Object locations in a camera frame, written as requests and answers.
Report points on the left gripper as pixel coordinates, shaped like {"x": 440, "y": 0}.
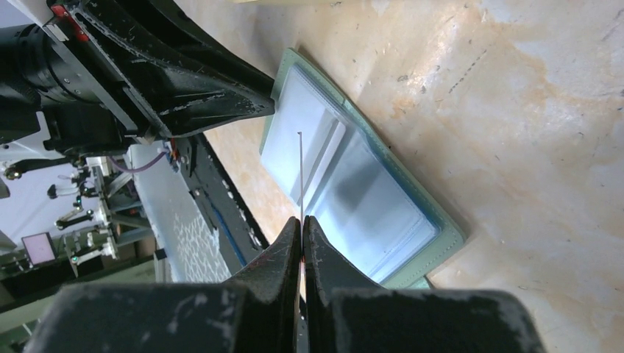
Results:
{"x": 114, "y": 74}

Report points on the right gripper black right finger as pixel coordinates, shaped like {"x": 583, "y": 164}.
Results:
{"x": 348, "y": 312}

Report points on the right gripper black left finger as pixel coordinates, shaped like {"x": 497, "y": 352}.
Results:
{"x": 255, "y": 310}

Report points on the green card holder wallet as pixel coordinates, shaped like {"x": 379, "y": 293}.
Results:
{"x": 326, "y": 157}

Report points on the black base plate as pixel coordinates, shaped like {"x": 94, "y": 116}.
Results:
{"x": 214, "y": 193}

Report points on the aluminium front rail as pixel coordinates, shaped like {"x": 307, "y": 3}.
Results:
{"x": 192, "y": 245}

